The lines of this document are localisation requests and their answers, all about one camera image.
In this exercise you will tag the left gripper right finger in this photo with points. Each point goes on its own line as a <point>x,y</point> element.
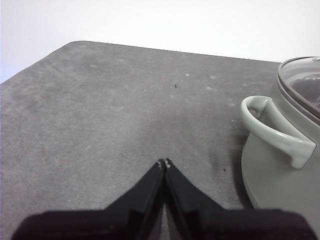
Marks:
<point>212,222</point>

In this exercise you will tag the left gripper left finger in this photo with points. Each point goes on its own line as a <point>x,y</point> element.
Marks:
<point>112,222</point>

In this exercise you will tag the glass lid with green knob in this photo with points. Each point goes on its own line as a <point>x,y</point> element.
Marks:
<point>300,75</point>

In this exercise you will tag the pale green electric steamer pot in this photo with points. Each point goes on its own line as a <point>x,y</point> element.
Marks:
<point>275,175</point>

